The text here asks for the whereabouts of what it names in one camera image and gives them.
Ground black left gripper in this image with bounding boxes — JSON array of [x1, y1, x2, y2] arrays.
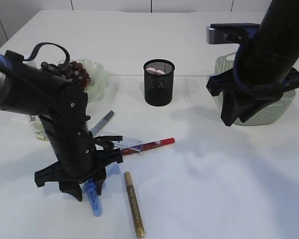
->
[[34, 147, 123, 201]]

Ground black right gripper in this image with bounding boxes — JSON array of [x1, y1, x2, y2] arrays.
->
[[206, 68, 299, 126]]

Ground blue capped scissors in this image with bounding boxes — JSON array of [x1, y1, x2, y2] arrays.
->
[[84, 178, 102, 217]]

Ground clear plastic ruler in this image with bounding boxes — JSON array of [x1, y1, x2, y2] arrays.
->
[[93, 130, 144, 152]]

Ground yellow tea bottle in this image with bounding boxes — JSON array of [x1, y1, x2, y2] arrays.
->
[[26, 116, 48, 141]]

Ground pink capped scissors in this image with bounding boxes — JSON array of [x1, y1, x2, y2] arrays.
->
[[146, 67, 165, 75]]

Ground artificial red grape bunch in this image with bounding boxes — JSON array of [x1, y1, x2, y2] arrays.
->
[[40, 61, 92, 90]]

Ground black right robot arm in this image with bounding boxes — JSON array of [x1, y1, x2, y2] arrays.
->
[[206, 0, 299, 126]]

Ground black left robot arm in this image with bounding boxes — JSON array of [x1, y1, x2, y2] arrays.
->
[[0, 51, 123, 201]]

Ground green woven plastic basket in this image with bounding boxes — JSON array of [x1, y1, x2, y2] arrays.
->
[[214, 52, 296, 126]]

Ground red marker pen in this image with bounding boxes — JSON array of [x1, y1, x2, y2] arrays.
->
[[121, 137, 175, 156]]

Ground grey marker pen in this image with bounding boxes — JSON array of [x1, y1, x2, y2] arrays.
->
[[90, 111, 114, 135]]

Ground gold glitter marker pen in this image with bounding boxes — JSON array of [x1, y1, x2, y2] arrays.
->
[[124, 172, 146, 239]]

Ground black mesh pen holder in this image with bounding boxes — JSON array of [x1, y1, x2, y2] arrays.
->
[[144, 59, 175, 107]]

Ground green scalloped glass plate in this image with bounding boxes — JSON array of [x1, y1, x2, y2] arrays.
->
[[68, 59, 110, 103]]

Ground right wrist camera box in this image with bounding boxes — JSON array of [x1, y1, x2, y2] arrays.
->
[[206, 23, 260, 45]]

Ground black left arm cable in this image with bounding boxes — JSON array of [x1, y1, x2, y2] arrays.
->
[[0, 42, 124, 152]]

